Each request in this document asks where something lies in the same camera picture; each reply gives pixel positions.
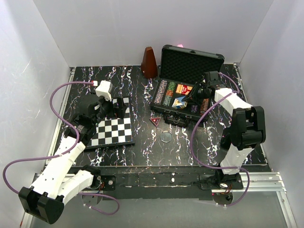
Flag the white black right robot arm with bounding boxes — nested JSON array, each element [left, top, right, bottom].
[[185, 71, 266, 189]]

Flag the green yellow chip stack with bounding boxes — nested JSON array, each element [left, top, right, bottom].
[[166, 82, 176, 97]]

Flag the black white chessboard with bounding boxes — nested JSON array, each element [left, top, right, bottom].
[[86, 96, 135, 149]]

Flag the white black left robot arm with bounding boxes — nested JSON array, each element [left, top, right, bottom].
[[18, 94, 127, 224]]

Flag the black poker chip case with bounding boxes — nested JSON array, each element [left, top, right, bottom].
[[150, 45, 225, 124]]

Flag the black red all-in triangle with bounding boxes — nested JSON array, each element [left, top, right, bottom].
[[150, 117, 161, 127]]

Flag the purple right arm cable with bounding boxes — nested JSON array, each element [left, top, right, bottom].
[[190, 72, 250, 207]]

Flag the purple black chip stack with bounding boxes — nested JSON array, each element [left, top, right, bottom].
[[190, 104, 199, 114]]

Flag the red playing card box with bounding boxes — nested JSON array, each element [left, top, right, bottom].
[[176, 84, 193, 95]]

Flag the brown black chip stack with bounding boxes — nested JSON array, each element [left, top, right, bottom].
[[199, 98, 209, 115]]

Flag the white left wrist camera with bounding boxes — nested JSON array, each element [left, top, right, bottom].
[[95, 80, 113, 101]]

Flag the clear round dealer button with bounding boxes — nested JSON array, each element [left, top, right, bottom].
[[160, 131, 172, 143]]

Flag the pink grey chip stack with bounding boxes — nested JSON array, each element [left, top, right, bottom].
[[154, 80, 168, 105]]

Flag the blue playing card box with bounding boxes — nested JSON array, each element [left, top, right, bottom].
[[171, 96, 188, 109]]

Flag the brown wooden metronome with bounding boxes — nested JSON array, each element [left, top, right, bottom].
[[141, 47, 158, 79]]

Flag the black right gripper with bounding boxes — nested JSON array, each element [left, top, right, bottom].
[[182, 82, 208, 106]]

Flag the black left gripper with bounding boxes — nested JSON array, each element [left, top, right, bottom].
[[93, 94, 126, 125]]

